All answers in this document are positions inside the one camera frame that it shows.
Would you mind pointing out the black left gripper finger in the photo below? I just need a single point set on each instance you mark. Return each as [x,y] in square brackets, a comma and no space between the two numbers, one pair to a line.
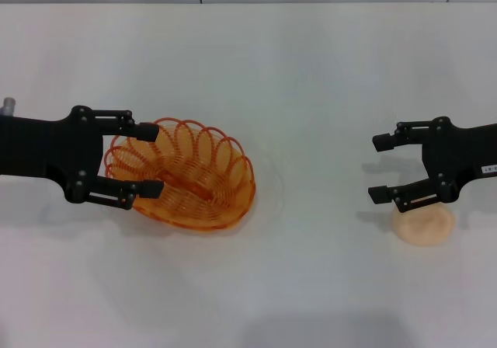
[149,190]
[145,131]

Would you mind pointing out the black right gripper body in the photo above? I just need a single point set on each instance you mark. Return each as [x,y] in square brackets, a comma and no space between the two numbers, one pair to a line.
[466,154]

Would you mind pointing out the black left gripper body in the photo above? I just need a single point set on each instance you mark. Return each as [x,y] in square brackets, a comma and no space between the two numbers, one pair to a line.
[35,148]

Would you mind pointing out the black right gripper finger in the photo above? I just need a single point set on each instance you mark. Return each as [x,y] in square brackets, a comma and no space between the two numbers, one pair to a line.
[378,195]
[382,142]

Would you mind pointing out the orange woven plastic basket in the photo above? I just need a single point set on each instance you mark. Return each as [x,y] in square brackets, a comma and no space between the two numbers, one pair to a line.
[196,189]

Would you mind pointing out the grey metal cylindrical plug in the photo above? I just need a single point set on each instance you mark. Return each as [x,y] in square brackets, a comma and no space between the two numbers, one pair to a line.
[9,103]

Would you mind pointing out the pale round bread bun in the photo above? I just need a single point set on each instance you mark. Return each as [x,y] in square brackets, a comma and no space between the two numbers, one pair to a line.
[423,228]

